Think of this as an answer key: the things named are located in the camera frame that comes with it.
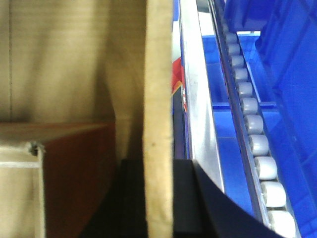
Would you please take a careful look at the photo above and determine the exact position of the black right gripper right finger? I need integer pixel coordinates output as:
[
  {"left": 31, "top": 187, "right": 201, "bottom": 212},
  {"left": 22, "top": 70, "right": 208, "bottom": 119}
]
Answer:
[{"left": 173, "top": 159, "right": 279, "bottom": 238}]

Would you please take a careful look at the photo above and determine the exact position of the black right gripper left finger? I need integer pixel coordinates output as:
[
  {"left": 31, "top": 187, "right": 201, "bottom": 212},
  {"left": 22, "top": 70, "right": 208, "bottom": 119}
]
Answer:
[{"left": 79, "top": 160, "right": 148, "bottom": 238}]

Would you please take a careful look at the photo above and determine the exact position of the large brown cardboard box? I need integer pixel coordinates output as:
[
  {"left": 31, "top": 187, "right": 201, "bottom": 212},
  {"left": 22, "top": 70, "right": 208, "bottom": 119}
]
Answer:
[{"left": 0, "top": 0, "right": 174, "bottom": 238}]

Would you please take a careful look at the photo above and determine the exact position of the blue plastic bin lower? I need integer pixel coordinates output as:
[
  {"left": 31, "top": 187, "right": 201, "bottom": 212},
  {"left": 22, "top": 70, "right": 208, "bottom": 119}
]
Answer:
[{"left": 198, "top": 29, "right": 280, "bottom": 219}]

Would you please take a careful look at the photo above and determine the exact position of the blue plastic bin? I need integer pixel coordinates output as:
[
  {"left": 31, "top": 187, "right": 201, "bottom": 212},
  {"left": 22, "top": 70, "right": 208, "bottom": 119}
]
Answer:
[
  {"left": 217, "top": 0, "right": 317, "bottom": 238},
  {"left": 198, "top": 29, "right": 280, "bottom": 219}
]

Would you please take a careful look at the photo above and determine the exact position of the red blue printed carton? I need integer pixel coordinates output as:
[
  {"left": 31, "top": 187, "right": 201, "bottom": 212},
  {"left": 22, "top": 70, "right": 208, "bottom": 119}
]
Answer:
[{"left": 171, "top": 0, "right": 187, "bottom": 160}]

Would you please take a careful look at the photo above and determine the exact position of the red-brown small box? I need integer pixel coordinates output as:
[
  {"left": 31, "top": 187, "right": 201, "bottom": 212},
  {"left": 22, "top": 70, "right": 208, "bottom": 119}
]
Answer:
[{"left": 0, "top": 122, "right": 116, "bottom": 238}]

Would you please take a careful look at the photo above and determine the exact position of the roller conveyor track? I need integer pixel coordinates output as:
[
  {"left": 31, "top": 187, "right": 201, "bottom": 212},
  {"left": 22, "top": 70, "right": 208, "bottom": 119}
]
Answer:
[{"left": 208, "top": 0, "right": 301, "bottom": 238}]

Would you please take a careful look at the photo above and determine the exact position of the blue plastic bin upper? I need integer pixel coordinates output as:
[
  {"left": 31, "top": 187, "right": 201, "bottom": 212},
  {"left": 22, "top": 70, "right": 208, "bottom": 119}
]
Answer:
[{"left": 217, "top": 0, "right": 317, "bottom": 238}]

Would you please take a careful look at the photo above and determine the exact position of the silver metal shelf rail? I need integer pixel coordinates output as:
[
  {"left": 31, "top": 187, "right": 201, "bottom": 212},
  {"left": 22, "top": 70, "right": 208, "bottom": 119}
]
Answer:
[{"left": 179, "top": 0, "right": 225, "bottom": 192}]

